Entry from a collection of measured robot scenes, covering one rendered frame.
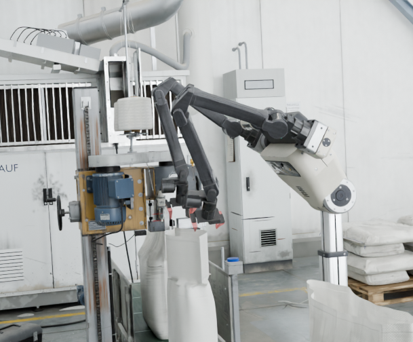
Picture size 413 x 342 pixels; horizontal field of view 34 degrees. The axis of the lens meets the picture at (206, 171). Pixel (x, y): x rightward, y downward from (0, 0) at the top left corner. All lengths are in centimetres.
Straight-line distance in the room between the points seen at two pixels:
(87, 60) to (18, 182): 124
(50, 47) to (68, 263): 190
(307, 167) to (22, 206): 375
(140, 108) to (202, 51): 350
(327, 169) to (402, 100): 586
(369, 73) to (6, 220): 463
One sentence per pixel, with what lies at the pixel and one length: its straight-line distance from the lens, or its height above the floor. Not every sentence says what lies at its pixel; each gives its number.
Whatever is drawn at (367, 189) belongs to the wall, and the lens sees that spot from 845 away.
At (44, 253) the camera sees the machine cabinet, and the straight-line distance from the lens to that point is 619.
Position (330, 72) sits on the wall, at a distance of 825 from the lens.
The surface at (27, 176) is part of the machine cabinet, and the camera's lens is 612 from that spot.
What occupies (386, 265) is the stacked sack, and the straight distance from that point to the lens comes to 590.
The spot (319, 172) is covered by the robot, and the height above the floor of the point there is 131.
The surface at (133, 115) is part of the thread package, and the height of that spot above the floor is 160.
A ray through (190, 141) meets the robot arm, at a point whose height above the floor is 147.
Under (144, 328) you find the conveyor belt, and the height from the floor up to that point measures 38.
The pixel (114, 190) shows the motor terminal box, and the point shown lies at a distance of 316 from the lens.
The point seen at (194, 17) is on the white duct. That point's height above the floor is 262.
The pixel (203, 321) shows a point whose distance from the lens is 311.
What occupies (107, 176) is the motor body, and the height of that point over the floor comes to 132.
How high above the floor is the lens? 149
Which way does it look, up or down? 3 degrees down
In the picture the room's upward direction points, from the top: 3 degrees counter-clockwise
